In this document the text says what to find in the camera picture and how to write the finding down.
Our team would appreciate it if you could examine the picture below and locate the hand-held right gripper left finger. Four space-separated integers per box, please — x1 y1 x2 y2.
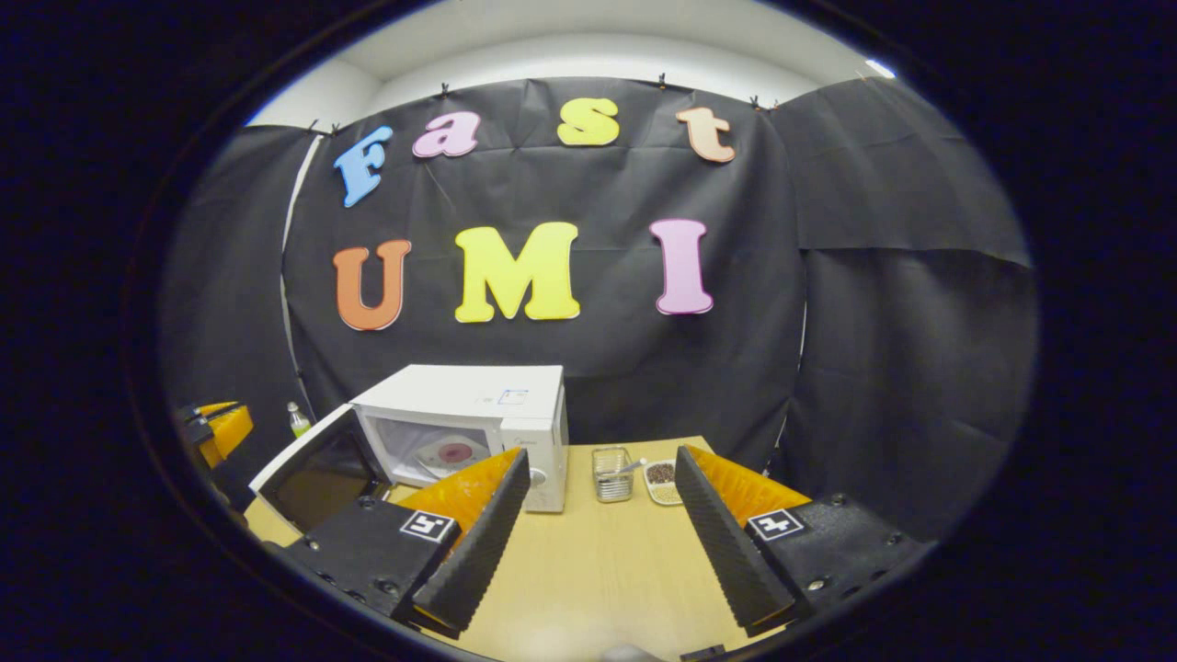
276 448 531 640

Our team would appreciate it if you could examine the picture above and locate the white rectangular plate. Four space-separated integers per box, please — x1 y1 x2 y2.
414 435 491 479

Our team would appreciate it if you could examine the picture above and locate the black backdrop cloth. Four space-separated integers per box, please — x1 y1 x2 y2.
156 75 1040 543

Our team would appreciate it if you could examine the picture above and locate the metal wire utensil holder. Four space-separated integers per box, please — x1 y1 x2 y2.
592 447 634 504

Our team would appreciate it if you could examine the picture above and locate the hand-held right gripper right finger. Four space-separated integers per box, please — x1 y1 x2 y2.
674 444 925 638

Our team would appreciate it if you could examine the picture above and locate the white microwave oven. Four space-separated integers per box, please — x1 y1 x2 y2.
250 364 569 534

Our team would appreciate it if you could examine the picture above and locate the white divided bean dish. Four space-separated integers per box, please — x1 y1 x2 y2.
644 460 683 507

